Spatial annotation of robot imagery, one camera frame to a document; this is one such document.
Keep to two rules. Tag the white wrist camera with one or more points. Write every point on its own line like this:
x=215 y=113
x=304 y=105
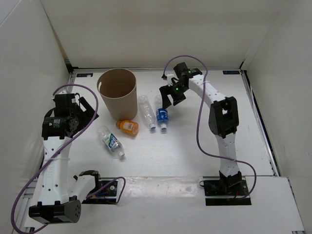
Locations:
x=60 y=92
x=170 y=78

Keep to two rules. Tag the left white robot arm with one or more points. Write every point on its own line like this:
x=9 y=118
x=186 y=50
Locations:
x=59 y=202

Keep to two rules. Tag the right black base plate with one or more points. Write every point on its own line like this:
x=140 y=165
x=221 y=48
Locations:
x=216 y=195

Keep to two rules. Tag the orange plastic bottle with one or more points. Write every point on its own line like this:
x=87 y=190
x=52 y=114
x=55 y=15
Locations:
x=128 y=127

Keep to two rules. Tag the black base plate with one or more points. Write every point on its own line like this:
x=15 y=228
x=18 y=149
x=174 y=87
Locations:
x=216 y=195
x=108 y=195

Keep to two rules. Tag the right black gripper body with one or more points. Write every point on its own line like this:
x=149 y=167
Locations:
x=178 y=89

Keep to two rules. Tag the clear unlabeled plastic bottle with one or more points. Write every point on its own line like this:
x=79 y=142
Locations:
x=147 y=112

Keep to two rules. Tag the right blue table sticker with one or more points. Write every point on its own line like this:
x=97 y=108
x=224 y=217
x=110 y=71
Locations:
x=230 y=72

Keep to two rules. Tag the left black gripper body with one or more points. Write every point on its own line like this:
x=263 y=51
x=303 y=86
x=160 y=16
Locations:
x=75 y=112

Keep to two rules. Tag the brown cylindrical bin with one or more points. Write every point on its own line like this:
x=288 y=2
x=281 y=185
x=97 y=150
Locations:
x=118 y=89

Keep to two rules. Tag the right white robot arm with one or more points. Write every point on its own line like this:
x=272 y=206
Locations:
x=223 y=117

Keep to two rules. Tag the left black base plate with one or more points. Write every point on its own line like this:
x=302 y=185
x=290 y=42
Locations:
x=108 y=195

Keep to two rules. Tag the green label clear bottle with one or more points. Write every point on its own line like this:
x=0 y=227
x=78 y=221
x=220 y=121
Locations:
x=110 y=141

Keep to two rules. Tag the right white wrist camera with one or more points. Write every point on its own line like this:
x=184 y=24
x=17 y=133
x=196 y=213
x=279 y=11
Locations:
x=170 y=78

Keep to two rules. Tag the left blue table sticker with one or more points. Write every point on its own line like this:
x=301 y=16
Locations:
x=84 y=75

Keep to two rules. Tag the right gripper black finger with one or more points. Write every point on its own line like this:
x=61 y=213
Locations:
x=165 y=91
x=178 y=99

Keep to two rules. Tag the blue table sticker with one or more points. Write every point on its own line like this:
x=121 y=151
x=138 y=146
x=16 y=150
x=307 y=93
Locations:
x=230 y=72
x=84 y=75

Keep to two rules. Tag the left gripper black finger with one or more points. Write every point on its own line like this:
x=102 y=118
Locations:
x=87 y=112
x=80 y=121

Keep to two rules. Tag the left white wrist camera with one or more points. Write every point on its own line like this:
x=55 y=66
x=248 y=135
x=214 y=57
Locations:
x=60 y=92

